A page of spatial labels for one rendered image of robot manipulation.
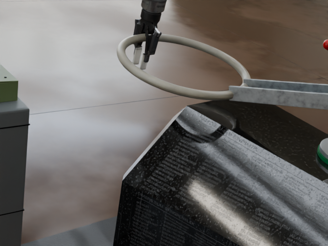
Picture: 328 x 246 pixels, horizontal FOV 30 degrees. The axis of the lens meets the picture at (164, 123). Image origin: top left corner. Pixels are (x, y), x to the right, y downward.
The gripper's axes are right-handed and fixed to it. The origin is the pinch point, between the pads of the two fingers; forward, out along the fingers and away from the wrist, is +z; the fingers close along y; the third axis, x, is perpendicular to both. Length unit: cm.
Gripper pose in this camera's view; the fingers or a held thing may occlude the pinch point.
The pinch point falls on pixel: (140, 59)
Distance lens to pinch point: 237.3
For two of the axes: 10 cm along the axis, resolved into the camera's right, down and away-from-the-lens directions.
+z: -2.3, 8.5, 4.7
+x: 7.4, -1.6, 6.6
